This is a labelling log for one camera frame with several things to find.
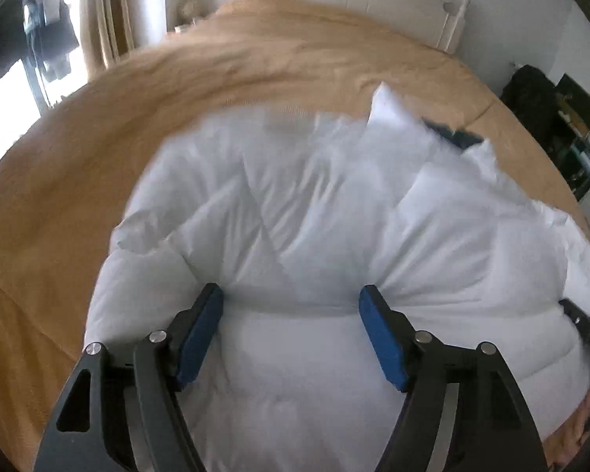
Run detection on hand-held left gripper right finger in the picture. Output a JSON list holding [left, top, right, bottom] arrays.
[[358, 284, 546, 472]]

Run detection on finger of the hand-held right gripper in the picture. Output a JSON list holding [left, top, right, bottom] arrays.
[[559, 297, 590, 341]]

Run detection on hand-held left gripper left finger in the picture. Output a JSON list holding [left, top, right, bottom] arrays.
[[33, 282, 225, 472]]

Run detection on white puffer jacket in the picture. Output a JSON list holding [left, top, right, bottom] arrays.
[[83, 81, 590, 472]]

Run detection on dark hanging clothes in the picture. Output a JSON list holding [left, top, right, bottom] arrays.
[[18, 0, 82, 84]]

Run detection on cluttered shelf unit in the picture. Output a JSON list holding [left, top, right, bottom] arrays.
[[559, 123, 590, 200]]

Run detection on black monitor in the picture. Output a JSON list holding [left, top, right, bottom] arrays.
[[555, 73, 590, 129]]

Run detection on black backpack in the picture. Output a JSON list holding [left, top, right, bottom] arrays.
[[500, 65, 567, 158]]

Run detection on bed with tan blanket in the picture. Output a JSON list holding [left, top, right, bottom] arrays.
[[0, 0, 590, 453]]

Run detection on small bedside lamp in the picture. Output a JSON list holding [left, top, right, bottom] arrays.
[[174, 0, 201, 34]]

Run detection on beige curtain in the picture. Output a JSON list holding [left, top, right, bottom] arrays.
[[79, 0, 168, 84]]

